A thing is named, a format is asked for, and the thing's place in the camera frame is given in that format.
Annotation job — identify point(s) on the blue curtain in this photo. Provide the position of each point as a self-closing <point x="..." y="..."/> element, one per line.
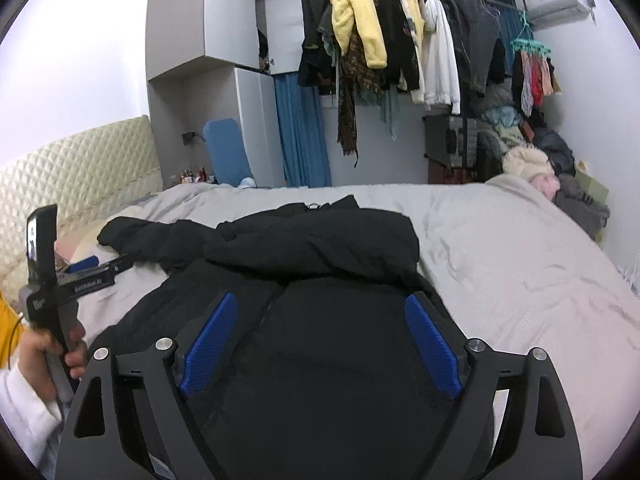
<point x="300" y="130"/>

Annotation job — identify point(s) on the black hanging coat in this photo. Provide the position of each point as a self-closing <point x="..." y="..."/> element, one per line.
<point x="312" y="25"/>

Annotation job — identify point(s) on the grey suitcase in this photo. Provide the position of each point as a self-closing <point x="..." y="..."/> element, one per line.
<point x="450" y="140"/>

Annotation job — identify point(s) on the person's left hand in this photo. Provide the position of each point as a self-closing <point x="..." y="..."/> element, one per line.
<point x="32" y="360"/>

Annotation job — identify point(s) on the person's left forearm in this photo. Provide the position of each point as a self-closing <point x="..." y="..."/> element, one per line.
<point x="25" y="420"/>

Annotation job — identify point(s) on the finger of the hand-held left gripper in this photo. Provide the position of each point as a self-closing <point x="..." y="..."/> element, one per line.
<point x="85" y="263"/>
<point x="117" y="264"/>

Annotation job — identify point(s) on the dark grey knit sweater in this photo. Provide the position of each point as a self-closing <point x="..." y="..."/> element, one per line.
<point x="475" y="35"/>

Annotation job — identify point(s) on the group of small bottles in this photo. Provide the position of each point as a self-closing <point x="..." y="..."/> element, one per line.
<point x="192" y="176"/>

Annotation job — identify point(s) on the pale teal scarf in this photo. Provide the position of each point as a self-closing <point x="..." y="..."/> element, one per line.
<point x="389" y="115"/>

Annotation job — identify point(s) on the dark wall socket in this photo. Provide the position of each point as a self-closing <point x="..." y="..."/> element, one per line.
<point x="189" y="138"/>

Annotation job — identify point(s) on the leopard print scarf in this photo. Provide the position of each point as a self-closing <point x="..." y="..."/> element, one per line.
<point x="347" y="110"/>

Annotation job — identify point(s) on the pile of clothes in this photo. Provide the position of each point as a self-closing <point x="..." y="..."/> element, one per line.
<point x="550" y="145"/>

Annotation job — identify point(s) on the grey wardrobe cabinet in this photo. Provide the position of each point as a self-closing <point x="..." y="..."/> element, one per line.
<point x="200" y="10"/>

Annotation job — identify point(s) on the row of hanging socks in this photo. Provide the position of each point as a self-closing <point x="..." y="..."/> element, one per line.
<point x="535" y="80"/>

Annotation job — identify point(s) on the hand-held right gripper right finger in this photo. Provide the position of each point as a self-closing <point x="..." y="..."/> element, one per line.
<point x="432" y="345"/>

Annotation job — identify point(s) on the pastel checked pillow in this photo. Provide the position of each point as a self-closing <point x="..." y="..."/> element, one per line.
<point x="65" y="250"/>

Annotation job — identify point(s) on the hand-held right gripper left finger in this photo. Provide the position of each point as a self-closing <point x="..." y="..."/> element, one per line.
<point x="210" y="345"/>

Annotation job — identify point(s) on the pink fleece garment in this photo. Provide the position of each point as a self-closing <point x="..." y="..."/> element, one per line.
<point x="547" y="185"/>

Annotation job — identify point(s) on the black hanging jacket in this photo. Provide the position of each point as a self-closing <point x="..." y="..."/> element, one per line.
<point x="395" y="45"/>

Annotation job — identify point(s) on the cream quilted headboard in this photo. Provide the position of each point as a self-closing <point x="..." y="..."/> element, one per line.
<point x="75" y="170"/>

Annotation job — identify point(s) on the bed with grey sheet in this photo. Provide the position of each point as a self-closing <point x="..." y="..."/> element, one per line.
<point x="500" y="270"/>

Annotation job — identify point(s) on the white hoodie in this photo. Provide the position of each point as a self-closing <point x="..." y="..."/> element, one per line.
<point x="442" y="60"/>

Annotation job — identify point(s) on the green box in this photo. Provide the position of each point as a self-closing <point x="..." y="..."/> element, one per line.
<point x="592" y="182"/>

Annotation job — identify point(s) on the cream printed shirt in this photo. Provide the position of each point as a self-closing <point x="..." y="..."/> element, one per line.
<point x="412" y="15"/>

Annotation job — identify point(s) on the yellow fleece jacket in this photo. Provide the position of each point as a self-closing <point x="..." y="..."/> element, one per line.
<point x="360" y="25"/>

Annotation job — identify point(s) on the cream fleece garment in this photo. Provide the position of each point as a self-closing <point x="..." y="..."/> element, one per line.
<point x="525" y="160"/>

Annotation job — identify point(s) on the green clip hanger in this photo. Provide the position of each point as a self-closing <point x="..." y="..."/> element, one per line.
<point x="530" y="45"/>

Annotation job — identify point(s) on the blue padded board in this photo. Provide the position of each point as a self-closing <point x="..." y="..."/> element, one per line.
<point x="227" y="150"/>

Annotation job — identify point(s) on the white clothes hangers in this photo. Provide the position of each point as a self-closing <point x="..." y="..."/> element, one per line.
<point x="631" y="277"/>

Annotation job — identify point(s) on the black puffer jacket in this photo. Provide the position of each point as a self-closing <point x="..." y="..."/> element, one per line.
<point x="325" y="360"/>

